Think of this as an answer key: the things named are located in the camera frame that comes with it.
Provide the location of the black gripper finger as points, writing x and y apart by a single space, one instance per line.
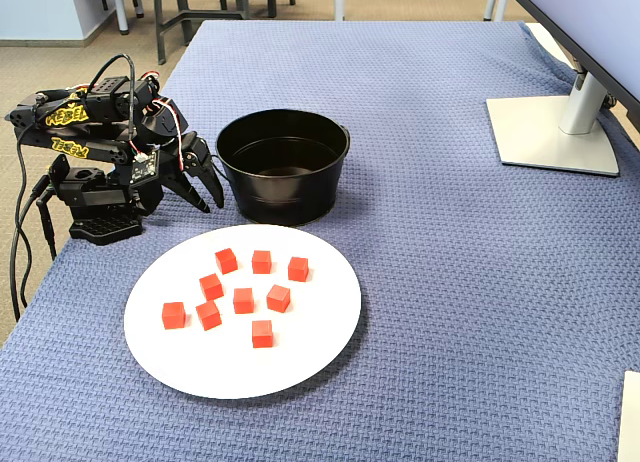
202 162
182 184

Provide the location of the red cube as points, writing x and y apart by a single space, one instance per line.
243 300
211 286
173 315
261 261
208 315
226 260
298 269
278 298
262 333

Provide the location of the white round plate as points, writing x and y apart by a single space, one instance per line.
200 362

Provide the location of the black metal bucket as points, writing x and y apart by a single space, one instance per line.
285 197

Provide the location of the white table leg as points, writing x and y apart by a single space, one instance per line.
491 7
339 2
122 12

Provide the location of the black chair leg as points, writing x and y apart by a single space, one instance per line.
271 4

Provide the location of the blue woven cloth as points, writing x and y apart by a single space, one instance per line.
450 282

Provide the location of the silver computer monitor with stand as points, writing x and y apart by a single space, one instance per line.
550 132

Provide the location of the white flat board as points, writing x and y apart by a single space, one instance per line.
631 422

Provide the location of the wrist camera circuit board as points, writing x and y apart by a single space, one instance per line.
142 168

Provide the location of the grey metal table frame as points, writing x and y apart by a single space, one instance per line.
210 14

